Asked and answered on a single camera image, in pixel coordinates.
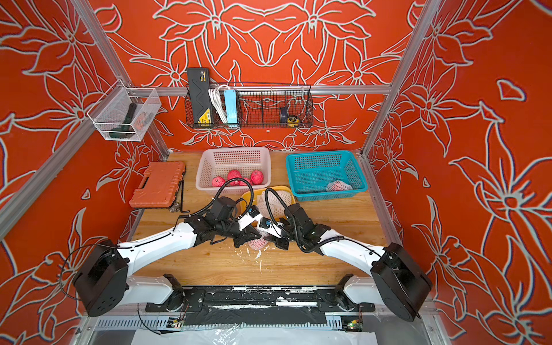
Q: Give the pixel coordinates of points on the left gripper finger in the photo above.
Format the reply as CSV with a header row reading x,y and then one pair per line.
x,y
248,235
238,242

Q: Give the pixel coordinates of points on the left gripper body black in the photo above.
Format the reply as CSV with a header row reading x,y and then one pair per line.
x,y
230,229

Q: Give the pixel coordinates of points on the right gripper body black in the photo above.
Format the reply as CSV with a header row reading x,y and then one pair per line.
x,y
294,236

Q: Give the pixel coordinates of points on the netted apple large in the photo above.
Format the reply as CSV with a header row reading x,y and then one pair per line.
x,y
258,244

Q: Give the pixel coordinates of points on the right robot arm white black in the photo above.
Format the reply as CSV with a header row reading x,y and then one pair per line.
x,y
395,279

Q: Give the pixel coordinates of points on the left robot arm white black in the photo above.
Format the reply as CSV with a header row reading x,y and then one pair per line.
x,y
108,278

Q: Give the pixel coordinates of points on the yellow plastic tray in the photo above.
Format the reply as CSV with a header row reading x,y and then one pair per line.
x,y
259,201

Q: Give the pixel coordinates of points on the teal plastic basket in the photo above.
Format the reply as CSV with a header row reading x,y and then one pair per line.
x,y
310,173

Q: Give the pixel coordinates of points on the netted apple bottom hidden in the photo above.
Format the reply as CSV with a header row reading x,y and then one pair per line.
x,y
338,186

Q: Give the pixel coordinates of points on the pink plastic basket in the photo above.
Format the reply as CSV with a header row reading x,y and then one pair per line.
x,y
219,162

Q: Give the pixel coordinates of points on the orange tool case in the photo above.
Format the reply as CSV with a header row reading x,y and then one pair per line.
x,y
159,185

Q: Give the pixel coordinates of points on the small tape measure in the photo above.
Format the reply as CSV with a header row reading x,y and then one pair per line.
x,y
293,121

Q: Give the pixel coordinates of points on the light blue power bank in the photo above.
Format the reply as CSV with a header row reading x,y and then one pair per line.
x,y
230,97

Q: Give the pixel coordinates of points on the dark green tool in box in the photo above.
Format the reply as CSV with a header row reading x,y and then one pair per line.
x,y
123,131

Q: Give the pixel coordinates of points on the black yellow device box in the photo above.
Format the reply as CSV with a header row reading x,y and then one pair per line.
x,y
199,87

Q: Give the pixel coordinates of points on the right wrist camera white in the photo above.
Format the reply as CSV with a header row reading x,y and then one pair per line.
x,y
280,235

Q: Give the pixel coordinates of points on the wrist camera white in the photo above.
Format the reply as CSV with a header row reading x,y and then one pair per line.
x,y
280,235
252,215

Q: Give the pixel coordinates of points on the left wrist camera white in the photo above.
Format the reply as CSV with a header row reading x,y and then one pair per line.
x,y
252,215

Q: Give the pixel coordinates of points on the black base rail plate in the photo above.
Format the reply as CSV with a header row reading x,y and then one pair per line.
x,y
295,307

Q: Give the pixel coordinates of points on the black wire wall basket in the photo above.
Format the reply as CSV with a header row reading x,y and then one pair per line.
x,y
260,106

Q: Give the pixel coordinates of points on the clear acrylic wall box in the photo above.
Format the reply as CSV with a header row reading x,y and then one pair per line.
x,y
110,109

